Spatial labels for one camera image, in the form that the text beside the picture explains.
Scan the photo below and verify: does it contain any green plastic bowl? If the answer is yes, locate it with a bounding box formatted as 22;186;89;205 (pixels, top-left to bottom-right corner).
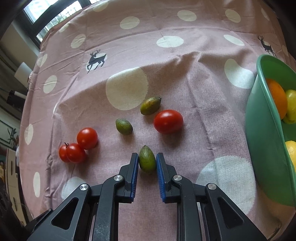
245;55;295;206

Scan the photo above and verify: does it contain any yellow lemon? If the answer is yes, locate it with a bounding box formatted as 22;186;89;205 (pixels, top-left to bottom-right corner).
285;141;296;170

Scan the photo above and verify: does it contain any brownish green olive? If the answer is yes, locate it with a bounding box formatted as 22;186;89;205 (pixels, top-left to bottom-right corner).
140;97;162;115

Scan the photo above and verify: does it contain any large red tomato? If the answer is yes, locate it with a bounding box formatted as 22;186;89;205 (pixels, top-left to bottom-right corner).
154;109;184;135

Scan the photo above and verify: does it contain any black window frame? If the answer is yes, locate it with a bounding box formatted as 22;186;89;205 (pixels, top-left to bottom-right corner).
16;0;95;47

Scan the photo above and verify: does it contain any yellow-green mango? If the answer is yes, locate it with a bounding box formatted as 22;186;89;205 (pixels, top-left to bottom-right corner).
283;89;296;125

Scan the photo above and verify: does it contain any white paper roll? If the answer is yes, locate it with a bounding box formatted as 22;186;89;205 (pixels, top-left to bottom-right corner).
14;62;32;88

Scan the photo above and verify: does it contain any red cherry tomato with stem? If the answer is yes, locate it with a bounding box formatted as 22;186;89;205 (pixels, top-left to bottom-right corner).
66;143;87;164

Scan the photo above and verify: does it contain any small green olive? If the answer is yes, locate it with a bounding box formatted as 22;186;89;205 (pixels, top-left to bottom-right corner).
115;118;133;135

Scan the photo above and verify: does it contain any pink polka dot tablecloth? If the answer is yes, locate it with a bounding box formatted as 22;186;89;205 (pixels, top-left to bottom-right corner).
20;1;295;240

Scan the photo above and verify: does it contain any orange fruit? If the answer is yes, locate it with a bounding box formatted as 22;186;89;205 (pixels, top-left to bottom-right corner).
266;78;287;120

